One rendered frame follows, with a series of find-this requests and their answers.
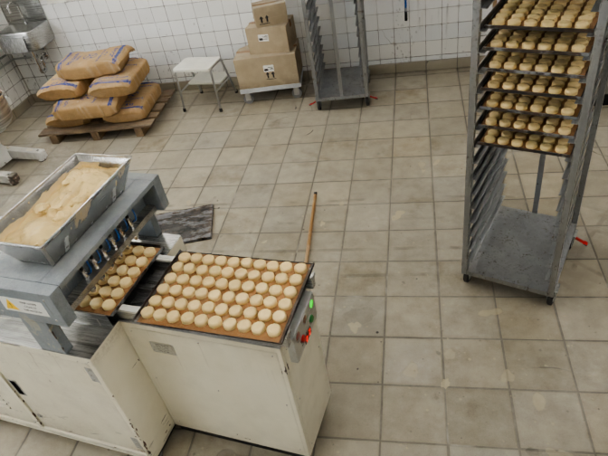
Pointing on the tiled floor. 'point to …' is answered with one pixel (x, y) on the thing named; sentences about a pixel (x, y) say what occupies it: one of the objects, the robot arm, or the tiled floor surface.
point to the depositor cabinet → (86, 382)
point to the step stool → (203, 74)
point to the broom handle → (310, 228)
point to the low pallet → (98, 128)
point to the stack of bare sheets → (188, 223)
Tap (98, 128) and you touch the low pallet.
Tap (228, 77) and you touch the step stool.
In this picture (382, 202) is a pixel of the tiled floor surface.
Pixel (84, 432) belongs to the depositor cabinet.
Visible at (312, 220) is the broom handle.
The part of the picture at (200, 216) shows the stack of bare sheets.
